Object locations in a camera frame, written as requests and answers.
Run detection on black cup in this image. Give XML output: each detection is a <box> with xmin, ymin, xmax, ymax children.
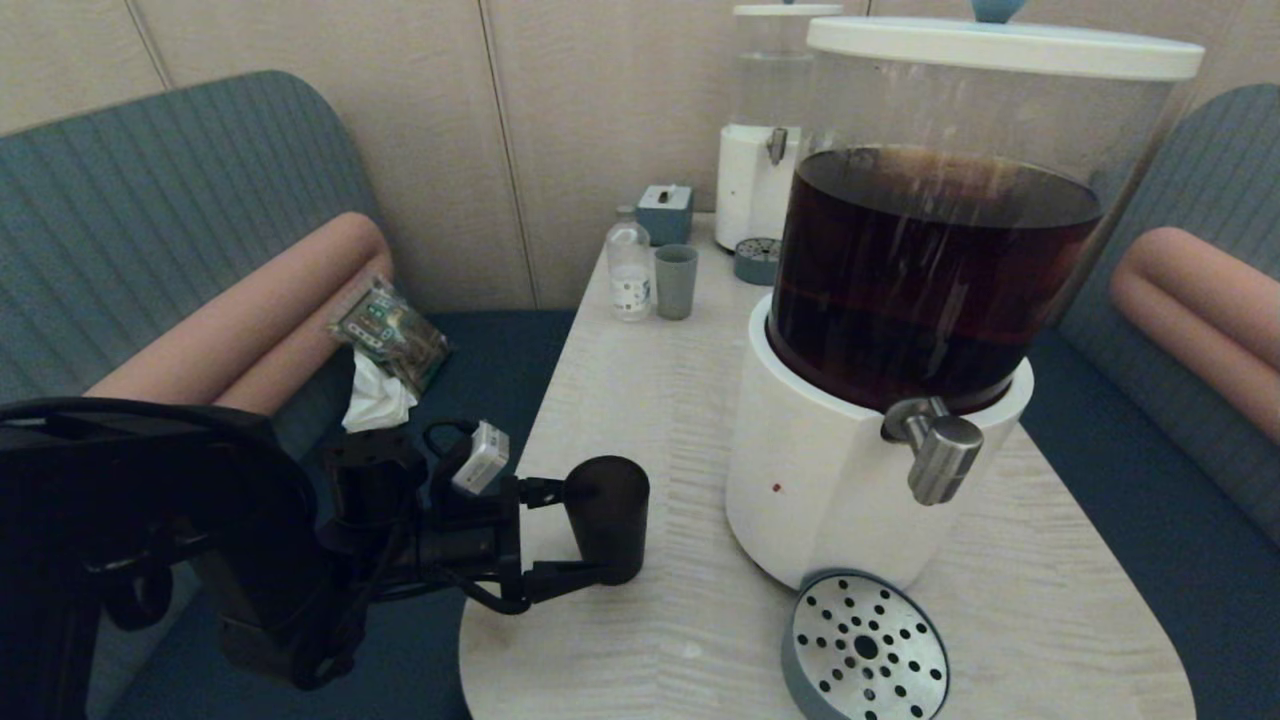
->
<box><xmin>563</xmin><ymin>455</ymin><xmax>651</xmax><ymax>586</ymax></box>

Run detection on metal dispenser tap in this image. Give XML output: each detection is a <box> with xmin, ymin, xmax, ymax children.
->
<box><xmin>882</xmin><ymin>397</ymin><xmax>986</xmax><ymax>506</ymax></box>

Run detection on grey-blue cup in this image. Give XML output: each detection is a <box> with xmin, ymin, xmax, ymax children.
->
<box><xmin>654</xmin><ymin>245</ymin><xmax>699</xmax><ymax>321</ymax></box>

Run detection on white crumpled tissue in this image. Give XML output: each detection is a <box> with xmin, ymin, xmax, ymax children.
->
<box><xmin>341</xmin><ymin>348</ymin><xmax>419</xmax><ymax>436</ymax></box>

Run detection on green snack packet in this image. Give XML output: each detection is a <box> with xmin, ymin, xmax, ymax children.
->
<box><xmin>328</xmin><ymin>275</ymin><xmax>453</xmax><ymax>396</ymax></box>

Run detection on clear plastic bottle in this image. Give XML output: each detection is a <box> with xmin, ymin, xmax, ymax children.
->
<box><xmin>606</xmin><ymin>206</ymin><xmax>653</xmax><ymax>323</ymax></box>

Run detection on pink bolster cushion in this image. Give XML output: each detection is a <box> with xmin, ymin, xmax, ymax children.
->
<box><xmin>215</xmin><ymin>255</ymin><xmax>396</xmax><ymax>416</ymax></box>
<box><xmin>1110</xmin><ymin>262</ymin><xmax>1280</xmax><ymax>446</ymax></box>
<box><xmin>1125</xmin><ymin>227</ymin><xmax>1280</xmax><ymax>371</ymax></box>
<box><xmin>85</xmin><ymin>212</ymin><xmax>391</xmax><ymax>406</ymax></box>

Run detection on large blue perforated drip tray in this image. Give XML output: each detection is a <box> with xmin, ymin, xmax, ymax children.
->
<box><xmin>782</xmin><ymin>570</ymin><xmax>951</xmax><ymax>720</ymax></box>

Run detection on blue napkin box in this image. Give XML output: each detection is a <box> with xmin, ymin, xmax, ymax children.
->
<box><xmin>637</xmin><ymin>184</ymin><xmax>694</xmax><ymax>247</ymax></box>

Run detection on small blue drip tray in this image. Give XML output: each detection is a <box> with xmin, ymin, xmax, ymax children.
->
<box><xmin>733</xmin><ymin>237</ymin><xmax>783</xmax><ymax>287</ymax></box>

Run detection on small white water dispenser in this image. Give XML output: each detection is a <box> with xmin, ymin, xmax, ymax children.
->
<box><xmin>715</xmin><ymin>0</ymin><xmax>844</xmax><ymax>253</ymax></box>

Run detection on large white tea dispenser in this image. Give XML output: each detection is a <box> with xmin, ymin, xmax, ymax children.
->
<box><xmin>725</xmin><ymin>0</ymin><xmax>1206</xmax><ymax>591</ymax></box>

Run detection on teal left bench sofa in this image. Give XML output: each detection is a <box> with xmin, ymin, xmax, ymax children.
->
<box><xmin>0</xmin><ymin>70</ymin><xmax>581</xmax><ymax>720</ymax></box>

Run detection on teal bench sofa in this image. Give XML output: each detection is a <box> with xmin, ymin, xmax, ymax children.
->
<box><xmin>0</xmin><ymin>70</ymin><xmax>581</xmax><ymax>720</ymax></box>
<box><xmin>1020</xmin><ymin>83</ymin><xmax>1280</xmax><ymax>720</ymax></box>

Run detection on teal right bench sofa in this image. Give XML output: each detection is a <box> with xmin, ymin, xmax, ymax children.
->
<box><xmin>1020</xmin><ymin>83</ymin><xmax>1280</xmax><ymax>720</ymax></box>

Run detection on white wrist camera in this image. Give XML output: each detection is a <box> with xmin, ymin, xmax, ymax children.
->
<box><xmin>452</xmin><ymin>420</ymin><xmax>511</xmax><ymax>496</ymax></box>

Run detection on black camera cable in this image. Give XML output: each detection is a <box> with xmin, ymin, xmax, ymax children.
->
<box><xmin>422</xmin><ymin>419</ymin><xmax>481</xmax><ymax>463</ymax></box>

